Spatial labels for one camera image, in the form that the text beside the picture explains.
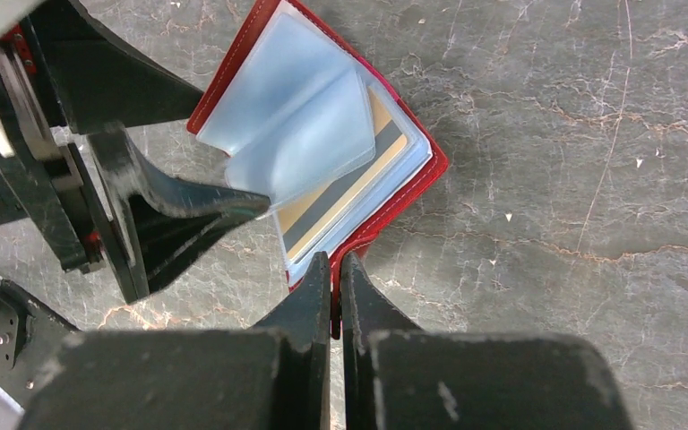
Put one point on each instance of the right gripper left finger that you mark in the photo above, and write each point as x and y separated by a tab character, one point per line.
273	375

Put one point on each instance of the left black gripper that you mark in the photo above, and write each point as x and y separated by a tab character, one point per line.
65	68

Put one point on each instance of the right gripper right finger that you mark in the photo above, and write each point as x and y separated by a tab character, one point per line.
400	376

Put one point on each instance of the red card holder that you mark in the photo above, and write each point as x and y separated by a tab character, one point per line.
289	106

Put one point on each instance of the gold striped credit card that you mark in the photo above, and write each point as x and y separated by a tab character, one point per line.
304	222

